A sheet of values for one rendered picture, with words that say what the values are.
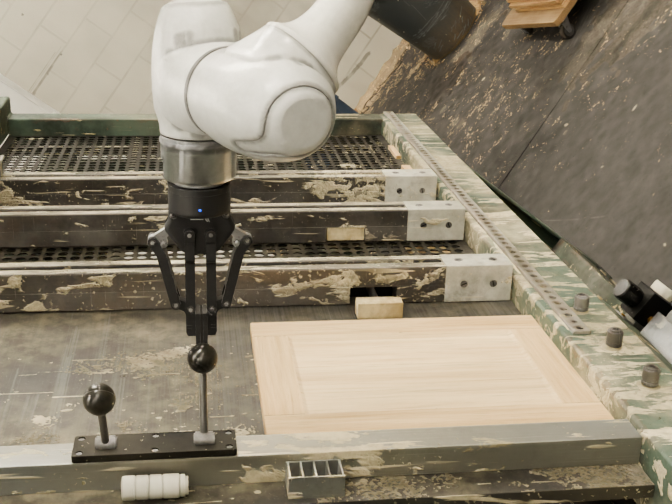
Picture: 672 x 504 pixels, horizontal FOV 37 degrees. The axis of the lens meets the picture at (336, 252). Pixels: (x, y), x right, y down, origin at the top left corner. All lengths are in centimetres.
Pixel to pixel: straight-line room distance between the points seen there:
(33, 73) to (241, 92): 576
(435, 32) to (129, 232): 411
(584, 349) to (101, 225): 101
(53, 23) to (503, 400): 554
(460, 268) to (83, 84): 511
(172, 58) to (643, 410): 78
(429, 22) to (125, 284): 439
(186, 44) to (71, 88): 561
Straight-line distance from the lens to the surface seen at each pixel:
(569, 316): 171
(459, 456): 133
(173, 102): 114
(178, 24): 114
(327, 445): 130
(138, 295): 179
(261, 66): 101
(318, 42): 105
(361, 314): 175
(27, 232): 212
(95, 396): 119
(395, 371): 155
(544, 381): 156
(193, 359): 126
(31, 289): 180
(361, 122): 308
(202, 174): 118
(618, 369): 156
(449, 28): 603
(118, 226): 210
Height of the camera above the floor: 176
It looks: 18 degrees down
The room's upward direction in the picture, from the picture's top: 56 degrees counter-clockwise
